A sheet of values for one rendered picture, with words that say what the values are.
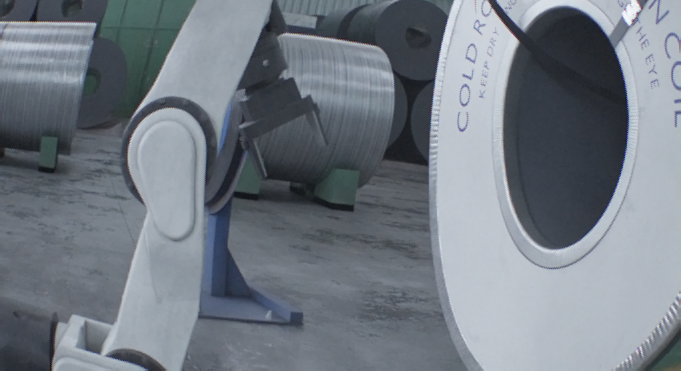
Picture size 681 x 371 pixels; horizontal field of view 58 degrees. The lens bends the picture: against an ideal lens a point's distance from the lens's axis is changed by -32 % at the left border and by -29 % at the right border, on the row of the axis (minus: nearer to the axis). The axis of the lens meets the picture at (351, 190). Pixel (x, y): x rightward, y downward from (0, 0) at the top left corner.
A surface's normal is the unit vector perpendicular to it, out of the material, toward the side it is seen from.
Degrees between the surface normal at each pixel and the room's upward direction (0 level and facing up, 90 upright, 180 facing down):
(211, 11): 113
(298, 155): 131
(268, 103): 85
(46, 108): 109
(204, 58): 90
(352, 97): 79
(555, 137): 84
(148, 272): 90
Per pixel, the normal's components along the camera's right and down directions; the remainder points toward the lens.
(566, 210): 0.35, -0.65
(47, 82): 0.36, 0.07
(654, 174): -0.92, -0.11
